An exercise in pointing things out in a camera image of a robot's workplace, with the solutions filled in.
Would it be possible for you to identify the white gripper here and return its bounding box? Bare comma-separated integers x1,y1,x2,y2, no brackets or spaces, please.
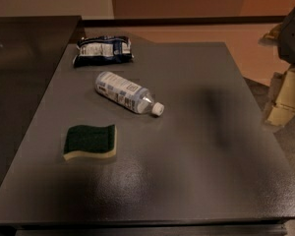
260,7,295,127

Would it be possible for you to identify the clear plastic water bottle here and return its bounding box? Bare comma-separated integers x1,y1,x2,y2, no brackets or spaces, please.
95,72,164,116

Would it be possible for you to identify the blue white snack bag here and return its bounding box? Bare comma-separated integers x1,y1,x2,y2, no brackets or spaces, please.
73,35,134,68

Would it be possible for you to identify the green yellow sponge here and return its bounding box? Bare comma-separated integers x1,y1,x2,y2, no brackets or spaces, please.
63,125,117,160

